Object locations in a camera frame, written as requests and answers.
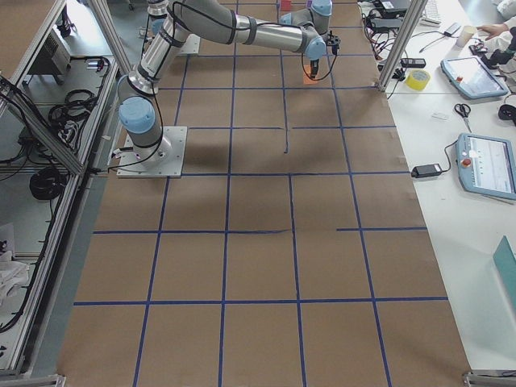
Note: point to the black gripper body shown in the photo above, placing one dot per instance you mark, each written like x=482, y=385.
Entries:
x=314, y=61

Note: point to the orange foam cube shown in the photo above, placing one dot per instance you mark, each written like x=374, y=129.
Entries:
x=307, y=79

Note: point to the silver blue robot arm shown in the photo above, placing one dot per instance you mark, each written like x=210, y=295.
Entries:
x=305, y=32

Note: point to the person hand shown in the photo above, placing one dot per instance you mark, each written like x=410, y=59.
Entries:
x=493, y=30

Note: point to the red foam cube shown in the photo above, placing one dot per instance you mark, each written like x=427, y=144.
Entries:
x=285, y=5

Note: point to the black phone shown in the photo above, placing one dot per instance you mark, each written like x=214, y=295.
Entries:
x=413, y=63

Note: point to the yellow tape roll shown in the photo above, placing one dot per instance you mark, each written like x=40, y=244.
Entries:
x=418, y=79

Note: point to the black power adapter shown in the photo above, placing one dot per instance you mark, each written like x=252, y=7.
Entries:
x=426, y=170

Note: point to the paper cup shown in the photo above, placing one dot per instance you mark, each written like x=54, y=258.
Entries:
x=466, y=34

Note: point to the far teach pendant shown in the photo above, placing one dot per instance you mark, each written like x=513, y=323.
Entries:
x=472, y=78

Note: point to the teach pendant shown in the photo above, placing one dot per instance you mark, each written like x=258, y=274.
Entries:
x=472, y=78
x=486, y=165

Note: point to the brown grid mat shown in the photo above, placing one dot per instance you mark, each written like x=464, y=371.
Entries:
x=292, y=251

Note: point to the near teach pendant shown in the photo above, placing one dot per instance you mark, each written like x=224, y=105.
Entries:
x=486, y=165

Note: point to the aluminium side rack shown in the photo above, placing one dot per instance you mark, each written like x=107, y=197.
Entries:
x=51, y=107

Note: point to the teal board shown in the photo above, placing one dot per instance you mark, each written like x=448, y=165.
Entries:
x=504, y=260

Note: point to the aluminium frame post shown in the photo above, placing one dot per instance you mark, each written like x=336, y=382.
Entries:
x=406, y=30

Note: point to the black handled scissors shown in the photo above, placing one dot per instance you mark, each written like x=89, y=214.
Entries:
x=464, y=110

